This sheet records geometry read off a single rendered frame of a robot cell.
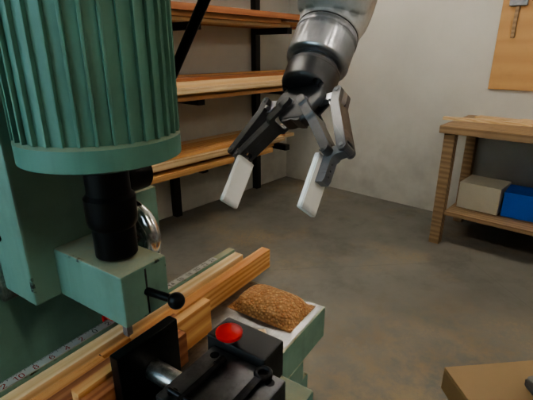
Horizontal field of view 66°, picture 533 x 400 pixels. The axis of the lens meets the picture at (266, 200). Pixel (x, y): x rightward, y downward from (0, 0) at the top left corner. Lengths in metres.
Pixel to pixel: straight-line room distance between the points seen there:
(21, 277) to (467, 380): 0.86
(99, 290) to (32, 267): 0.10
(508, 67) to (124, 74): 3.25
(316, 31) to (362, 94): 3.37
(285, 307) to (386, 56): 3.31
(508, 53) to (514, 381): 2.76
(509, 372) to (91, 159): 0.94
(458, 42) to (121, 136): 3.34
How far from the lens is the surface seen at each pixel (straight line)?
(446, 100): 3.66
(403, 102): 3.78
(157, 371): 0.53
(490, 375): 1.06
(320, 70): 0.56
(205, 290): 0.70
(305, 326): 0.68
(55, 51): 0.42
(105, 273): 0.52
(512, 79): 3.51
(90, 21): 0.42
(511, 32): 3.50
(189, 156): 2.96
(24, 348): 0.76
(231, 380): 0.45
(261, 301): 0.70
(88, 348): 0.61
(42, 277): 0.61
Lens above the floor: 1.31
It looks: 20 degrees down
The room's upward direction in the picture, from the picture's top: straight up
